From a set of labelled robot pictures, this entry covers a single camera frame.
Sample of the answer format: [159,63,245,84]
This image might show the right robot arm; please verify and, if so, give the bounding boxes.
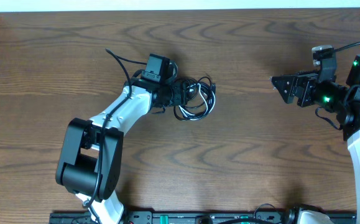
[271,54,360,223]

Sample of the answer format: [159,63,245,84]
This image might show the white cable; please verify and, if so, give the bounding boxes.
[178,82,215,121]

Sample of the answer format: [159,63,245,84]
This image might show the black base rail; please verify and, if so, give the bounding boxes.
[48,211,356,224]

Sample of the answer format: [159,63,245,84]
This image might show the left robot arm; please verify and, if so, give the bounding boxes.
[55,54,186,223]

